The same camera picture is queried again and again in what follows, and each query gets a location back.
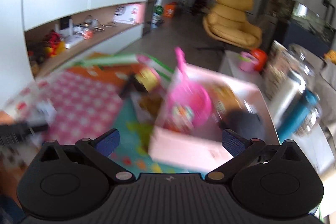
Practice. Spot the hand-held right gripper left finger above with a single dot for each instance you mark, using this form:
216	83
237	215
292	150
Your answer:
107	144

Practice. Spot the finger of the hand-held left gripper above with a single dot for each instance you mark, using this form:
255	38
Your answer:
38	127

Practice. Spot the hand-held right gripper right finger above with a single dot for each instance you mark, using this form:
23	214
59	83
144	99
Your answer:
232	144

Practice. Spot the black plush toy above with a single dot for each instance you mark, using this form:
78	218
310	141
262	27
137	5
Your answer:
244	125

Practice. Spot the packaged bread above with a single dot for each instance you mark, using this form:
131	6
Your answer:
151	104
225	96

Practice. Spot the pink cardboard box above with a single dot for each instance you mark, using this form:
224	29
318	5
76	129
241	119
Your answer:
183	150

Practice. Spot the pink plastic basket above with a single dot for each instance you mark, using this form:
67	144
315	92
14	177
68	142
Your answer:
194	100

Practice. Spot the small colourful ball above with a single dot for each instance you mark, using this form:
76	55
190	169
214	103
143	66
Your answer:
182	113

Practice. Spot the colourful play mat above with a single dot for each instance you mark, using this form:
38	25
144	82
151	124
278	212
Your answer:
84	103

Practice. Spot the teal thermos bottle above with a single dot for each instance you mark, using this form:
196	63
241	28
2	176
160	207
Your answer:
296	113

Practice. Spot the pink and green toy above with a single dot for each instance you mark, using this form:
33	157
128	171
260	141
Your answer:
246	61

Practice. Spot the red and yellow toy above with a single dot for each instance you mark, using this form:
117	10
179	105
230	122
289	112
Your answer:
53	44

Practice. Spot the snack bag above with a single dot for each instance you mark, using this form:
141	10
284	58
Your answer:
275	69

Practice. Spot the orange round container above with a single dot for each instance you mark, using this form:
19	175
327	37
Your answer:
260	58

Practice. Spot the glass jar with lid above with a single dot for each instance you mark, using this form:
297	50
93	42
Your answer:
304	66

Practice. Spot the yellow armchair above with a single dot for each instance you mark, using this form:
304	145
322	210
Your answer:
231	24

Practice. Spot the white printed box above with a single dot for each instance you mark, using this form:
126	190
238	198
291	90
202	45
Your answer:
128	14

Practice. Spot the yellow duck plush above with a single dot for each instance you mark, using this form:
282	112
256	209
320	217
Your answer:
330	55

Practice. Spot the white and wooden shelf unit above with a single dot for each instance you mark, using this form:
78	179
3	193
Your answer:
78	1

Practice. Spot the glass fish tank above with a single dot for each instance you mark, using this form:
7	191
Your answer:
312	22

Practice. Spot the orange cardboard box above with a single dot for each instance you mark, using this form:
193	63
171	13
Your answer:
170	10

